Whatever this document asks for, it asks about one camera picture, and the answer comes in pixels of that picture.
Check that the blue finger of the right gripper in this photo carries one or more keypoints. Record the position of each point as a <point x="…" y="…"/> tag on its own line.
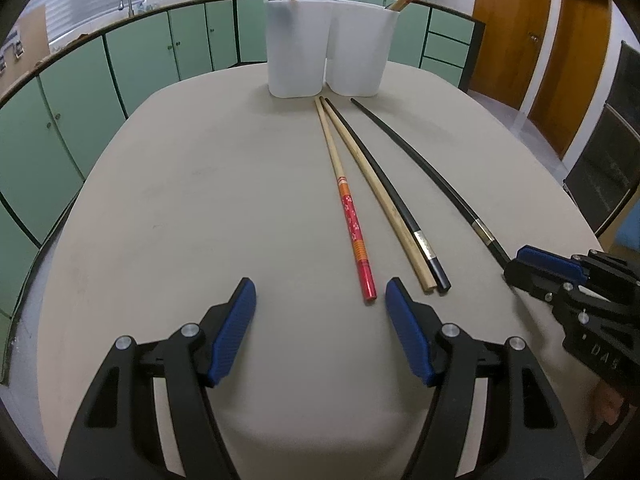
<point x="543" y="274"/>

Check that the person's right hand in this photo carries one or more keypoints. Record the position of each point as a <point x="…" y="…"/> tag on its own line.
<point x="607" y="403"/>

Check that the green lower kitchen cabinets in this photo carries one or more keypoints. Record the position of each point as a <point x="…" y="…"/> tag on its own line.
<point x="58" y="119"/>

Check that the black chopstick silver band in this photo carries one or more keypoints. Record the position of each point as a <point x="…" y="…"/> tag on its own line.
<point x="437" y="277"/>

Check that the white twin utensil holder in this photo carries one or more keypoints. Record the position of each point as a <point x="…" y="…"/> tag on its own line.
<point x="313" y="44"/>

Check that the plain wooden chopstick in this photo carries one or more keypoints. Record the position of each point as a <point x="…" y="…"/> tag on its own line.
<point x="412" y="251"/>

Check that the cardboard box with label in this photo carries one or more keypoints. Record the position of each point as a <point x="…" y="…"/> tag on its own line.
<point x="26" y="46"/>

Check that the brown wooden door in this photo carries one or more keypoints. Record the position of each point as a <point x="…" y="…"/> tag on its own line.
<point x="514" y="30"/>
<point x="573" y="71"/>

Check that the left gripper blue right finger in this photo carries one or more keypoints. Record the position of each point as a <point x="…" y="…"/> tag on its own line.
<point x="526" y="434"/>

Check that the black appliance on right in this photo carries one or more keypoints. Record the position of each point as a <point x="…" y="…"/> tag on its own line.
<point x="606" y="174"/>

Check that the chrome faucet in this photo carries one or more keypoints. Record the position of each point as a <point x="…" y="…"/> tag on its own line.
<point x="127" y="5"/>

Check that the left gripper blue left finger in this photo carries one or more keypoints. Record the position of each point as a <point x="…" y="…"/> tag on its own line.
<point x="115" y="432"/>

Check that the beige table mat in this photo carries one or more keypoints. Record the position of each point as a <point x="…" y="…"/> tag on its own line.
<point x="214" y="179"/>

